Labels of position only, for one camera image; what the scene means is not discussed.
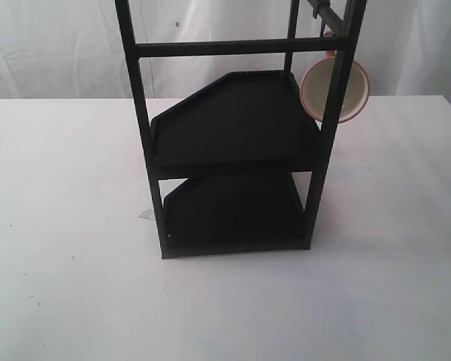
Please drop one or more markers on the pink ceramic mug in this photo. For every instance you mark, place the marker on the pink ceramic mug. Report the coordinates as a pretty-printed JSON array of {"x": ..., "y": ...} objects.
[{"x": 315, "y": 85}]

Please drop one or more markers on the black metal shelf rack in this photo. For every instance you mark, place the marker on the black metal shelf rack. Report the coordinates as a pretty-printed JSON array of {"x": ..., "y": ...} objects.
[{"x": 239, "y": 166}]

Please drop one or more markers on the clear tape piece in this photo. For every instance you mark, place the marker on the clear tape piece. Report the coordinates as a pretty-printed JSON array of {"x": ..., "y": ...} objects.
[{"x": 147, "y": 215}]

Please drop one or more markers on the black metal hook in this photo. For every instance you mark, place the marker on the black metal hook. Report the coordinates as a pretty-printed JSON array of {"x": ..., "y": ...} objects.
[{"x": 323, "y": 24}]

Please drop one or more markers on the white backdrop curtain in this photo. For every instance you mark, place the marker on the white backdrop curtain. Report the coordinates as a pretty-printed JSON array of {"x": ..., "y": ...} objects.
[{"x": 72, "y": 49}]

